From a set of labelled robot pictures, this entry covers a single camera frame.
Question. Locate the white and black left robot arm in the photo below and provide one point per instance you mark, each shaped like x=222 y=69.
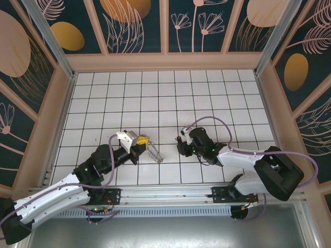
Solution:
x=51 y=199

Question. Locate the metal disc with split rings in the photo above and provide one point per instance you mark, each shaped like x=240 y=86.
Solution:
x=156 y=158

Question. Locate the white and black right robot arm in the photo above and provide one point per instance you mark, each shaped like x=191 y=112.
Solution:
x=240 y=158

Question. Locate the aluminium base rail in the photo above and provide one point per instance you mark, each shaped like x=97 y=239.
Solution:
x=165 y=193

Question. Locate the aluminium frame post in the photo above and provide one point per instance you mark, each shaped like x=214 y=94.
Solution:
x=275 y=38
x=50 y=38

